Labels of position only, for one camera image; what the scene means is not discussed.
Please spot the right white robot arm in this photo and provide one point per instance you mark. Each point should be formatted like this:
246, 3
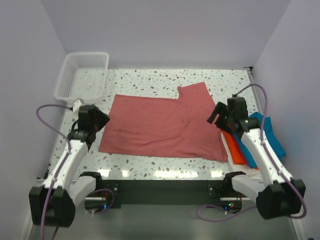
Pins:
279, 194

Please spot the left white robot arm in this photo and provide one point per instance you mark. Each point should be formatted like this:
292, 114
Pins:
54, 202

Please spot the salmon pink t shirt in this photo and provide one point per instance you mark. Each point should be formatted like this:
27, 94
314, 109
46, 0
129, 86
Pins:
164, 127

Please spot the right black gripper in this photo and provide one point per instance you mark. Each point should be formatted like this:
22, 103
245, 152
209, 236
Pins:
220, 109

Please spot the orange folded t shirt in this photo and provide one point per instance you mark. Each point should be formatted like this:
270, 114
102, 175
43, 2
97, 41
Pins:
239, 153

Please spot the white plastic laundry basket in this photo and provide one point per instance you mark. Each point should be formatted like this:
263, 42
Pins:
82, 76

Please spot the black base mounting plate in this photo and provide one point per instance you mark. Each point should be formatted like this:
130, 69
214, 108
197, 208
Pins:
164, 192

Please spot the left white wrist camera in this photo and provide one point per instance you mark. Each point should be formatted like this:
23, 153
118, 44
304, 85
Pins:
77, 105

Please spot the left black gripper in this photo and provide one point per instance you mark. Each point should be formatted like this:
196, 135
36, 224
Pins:
103, 118

